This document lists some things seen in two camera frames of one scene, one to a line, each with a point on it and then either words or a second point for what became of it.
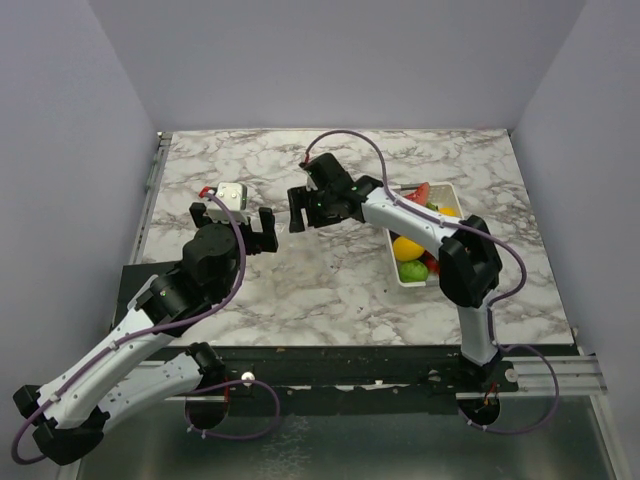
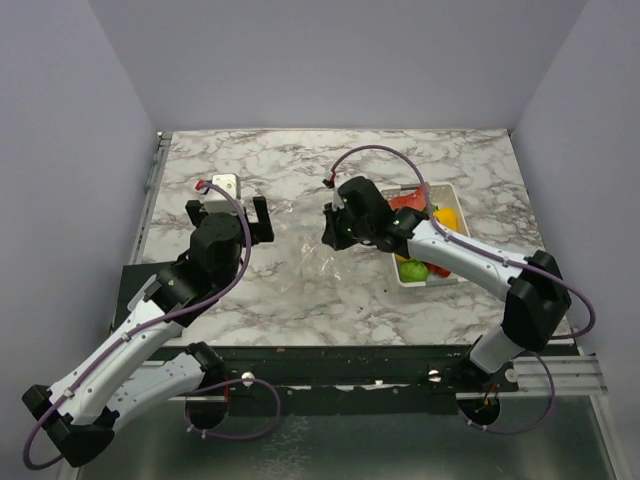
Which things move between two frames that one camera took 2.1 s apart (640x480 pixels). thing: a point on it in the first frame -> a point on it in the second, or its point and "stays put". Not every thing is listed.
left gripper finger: [197, 209] stays put
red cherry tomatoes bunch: [432, 263] stays put
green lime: [413, 271] stays put
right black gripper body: [322, 210] -> [344, 232]
